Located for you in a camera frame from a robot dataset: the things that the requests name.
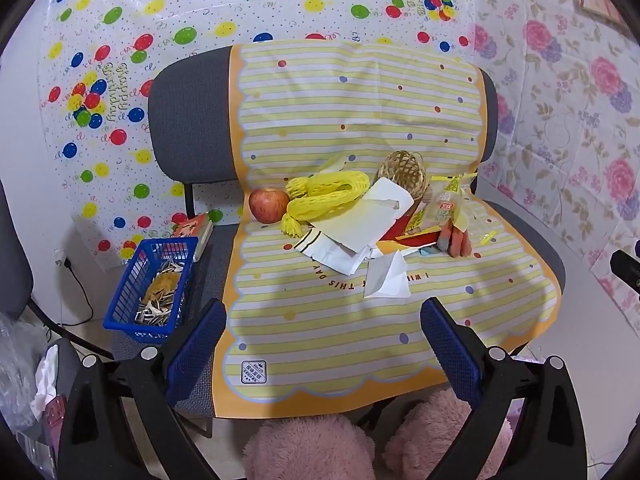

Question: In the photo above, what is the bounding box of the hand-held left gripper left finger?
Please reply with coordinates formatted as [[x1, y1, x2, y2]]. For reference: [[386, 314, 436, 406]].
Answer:
[[57, 297, 228, 480]]

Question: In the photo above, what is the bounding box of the pile of seed shells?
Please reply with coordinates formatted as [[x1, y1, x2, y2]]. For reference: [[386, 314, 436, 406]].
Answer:
[[137, 260, 186, 328]]

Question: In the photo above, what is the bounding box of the white striped paper bag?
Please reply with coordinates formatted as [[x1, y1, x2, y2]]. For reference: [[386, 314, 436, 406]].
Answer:
[[292, 227, 381, 276]]

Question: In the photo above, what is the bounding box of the floral print plastic sheet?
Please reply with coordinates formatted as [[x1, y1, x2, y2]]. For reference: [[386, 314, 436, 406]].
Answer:
[[472, 0, 640, 321]]

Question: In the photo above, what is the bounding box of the red envelope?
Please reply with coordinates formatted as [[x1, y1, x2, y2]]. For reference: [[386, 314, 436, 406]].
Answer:
[[377, 220, 443, 256]]

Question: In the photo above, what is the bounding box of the blue plastic basket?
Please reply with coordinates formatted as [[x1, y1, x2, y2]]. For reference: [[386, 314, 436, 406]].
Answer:
[[103, 236, 199, 345]]

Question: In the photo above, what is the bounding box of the balloon print plastic sheet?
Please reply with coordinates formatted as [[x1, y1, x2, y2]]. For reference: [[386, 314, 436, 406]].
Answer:
[[37, 0, 481, 266]]

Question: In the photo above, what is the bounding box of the red apple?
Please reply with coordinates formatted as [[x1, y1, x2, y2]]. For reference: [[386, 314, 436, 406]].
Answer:
[[248, 187, 291, 224]]

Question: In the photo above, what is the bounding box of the large white paper sheet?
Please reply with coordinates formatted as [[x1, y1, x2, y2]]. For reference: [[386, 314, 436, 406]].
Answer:
[[320, 176, 416, 253]]

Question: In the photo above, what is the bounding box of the red cover book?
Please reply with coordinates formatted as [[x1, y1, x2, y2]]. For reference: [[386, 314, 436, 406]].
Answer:
[[171, 211, 215, 263]]

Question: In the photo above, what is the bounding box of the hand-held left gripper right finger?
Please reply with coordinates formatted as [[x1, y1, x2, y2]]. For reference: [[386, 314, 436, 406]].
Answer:
[[420, 296, 588, 480]]

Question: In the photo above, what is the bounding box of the pale paper scrap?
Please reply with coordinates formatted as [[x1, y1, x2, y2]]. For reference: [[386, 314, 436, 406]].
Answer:
[[312, 152, 361, 176]]

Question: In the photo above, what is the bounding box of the clear yellow snack packet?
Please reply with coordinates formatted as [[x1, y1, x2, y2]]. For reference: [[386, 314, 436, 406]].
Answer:
[[417, 172, 478, 233]]

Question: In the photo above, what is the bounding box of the black plug and cable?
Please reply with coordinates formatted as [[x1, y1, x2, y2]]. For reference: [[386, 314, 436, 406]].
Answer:
[[54, 250, 96, 341]]

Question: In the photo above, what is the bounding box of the clear plastic bag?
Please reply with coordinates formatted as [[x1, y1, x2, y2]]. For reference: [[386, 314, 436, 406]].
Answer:
[[0, 310, 66, 461]]

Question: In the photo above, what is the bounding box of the grey office chair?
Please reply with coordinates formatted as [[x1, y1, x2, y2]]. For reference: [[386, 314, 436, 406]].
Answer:
[[111, 42, 566, 418]]

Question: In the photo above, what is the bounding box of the dark grey chair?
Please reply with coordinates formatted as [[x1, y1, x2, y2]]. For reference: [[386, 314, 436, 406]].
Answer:
[[0, 180, 36, 321]]

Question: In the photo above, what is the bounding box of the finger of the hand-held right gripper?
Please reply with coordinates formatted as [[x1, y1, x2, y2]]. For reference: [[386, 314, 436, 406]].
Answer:
[[609, 247, 640, 302]]

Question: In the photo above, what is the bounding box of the white tissue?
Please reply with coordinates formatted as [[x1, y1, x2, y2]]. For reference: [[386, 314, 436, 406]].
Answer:
[[363, 250, 412, 300]]

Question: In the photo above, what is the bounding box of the orange knitted glove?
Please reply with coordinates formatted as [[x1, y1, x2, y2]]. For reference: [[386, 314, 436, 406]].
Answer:
[[437, 220, 473, 258]]

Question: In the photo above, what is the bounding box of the yellow foam fruit net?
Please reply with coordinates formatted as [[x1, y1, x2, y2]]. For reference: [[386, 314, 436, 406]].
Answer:
[[281, 170, 371, 238]]

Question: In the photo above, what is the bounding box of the yellow striped cloth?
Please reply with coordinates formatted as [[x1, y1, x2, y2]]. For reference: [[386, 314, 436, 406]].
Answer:
[[212, 40, 563, 408]]

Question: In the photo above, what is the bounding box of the woven bamboo basket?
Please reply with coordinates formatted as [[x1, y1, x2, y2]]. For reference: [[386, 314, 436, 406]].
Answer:
[[376, 150, 431, 201]]

